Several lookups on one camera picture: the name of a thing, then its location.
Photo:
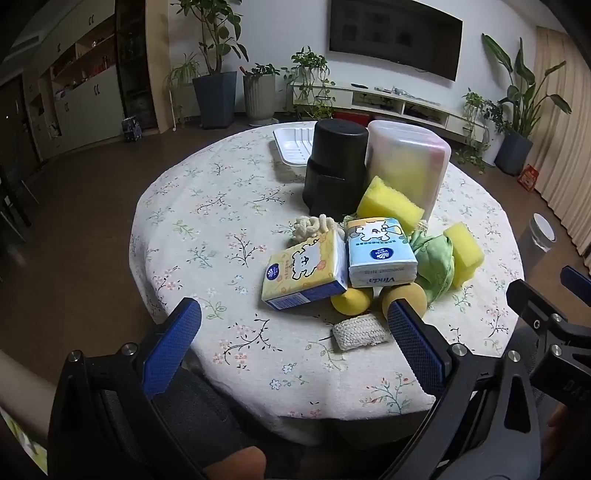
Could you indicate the white wall cabinet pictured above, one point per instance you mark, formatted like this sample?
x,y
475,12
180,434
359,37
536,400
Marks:
x,y
83,101

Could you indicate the white ribbed planter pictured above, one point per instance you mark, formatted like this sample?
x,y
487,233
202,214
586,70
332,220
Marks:
x,y
259,99

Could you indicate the small ivy plant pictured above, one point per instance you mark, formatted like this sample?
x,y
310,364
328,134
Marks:
x,y
480,115

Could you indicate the green cloth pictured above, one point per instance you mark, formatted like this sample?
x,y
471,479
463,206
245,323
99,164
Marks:
x,y
431,263

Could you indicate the dark square planter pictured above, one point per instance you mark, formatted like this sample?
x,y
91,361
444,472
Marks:
x,y
214,99

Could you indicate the large broad-leaf plant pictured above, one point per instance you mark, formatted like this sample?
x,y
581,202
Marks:
x,y
524,87

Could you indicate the small green plant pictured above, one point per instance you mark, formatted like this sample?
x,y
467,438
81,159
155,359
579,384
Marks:
x,y
261,70

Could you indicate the floral tablecloth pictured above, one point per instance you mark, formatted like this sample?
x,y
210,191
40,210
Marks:
x,y
231,221

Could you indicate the spider plant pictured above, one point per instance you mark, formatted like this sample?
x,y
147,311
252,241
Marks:
x,y
182,71

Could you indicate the white television console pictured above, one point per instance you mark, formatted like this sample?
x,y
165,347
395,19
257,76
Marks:
x,y
415,104

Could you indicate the beige curtain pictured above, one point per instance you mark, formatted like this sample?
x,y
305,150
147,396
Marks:
x,y
565,138

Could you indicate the blue tissue pack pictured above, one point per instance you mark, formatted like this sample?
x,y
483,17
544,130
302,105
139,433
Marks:
x,y
378,254

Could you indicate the person's right hand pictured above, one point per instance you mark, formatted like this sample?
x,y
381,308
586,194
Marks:
x,y
561,431

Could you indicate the black plastic container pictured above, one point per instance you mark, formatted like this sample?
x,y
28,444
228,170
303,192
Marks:
x,y
334,166

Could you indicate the trailing vine plant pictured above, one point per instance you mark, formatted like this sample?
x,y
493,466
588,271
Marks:
x,y
309,78

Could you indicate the yellow rectangular sponge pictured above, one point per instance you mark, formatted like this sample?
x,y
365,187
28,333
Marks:
x,y
388,205
464,254

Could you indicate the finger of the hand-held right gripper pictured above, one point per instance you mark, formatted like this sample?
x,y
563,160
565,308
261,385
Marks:
x,y
531,300
577,279

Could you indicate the round yellow sponge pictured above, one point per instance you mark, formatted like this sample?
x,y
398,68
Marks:
x,y
411,295
351,301

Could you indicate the person's leg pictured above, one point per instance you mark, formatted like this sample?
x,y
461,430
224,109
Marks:
x,y
207,415

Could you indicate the dark tapered planter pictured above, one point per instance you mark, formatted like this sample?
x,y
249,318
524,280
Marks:
x,y
513,152

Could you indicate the red paper box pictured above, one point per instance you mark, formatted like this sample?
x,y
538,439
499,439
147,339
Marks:
x,y
527,177

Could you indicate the dark chair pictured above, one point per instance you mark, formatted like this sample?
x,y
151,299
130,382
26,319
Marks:
x,y
14,198

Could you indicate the grey trash bin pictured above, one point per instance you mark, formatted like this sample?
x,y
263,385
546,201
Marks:
x,y
538,240

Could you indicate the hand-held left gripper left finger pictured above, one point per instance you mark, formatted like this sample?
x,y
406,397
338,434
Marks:
x,y
173,350

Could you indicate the dark display cabinet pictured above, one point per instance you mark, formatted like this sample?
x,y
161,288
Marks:
x,y
136,69

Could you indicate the cream chenille cloth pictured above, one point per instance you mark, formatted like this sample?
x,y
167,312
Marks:
x,y
314,226

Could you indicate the beige cushion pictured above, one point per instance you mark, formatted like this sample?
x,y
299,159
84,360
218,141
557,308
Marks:
x,y
23,383

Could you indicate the yellow tissue pack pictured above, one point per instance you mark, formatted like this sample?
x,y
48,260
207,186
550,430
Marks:
x,y
300,272

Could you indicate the wall television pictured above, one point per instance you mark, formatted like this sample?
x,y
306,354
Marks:
x,y
397,32

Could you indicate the translucent plastic container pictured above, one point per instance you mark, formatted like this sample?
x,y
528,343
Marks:
x,y
406,152

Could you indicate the white plastic tray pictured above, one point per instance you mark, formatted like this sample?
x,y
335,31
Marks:
x,y
293,143

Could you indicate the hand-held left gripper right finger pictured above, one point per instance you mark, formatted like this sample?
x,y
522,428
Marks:
x,y
415,344

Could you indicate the tall leafy plant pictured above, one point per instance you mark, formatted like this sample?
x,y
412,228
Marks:
x,y
212,32

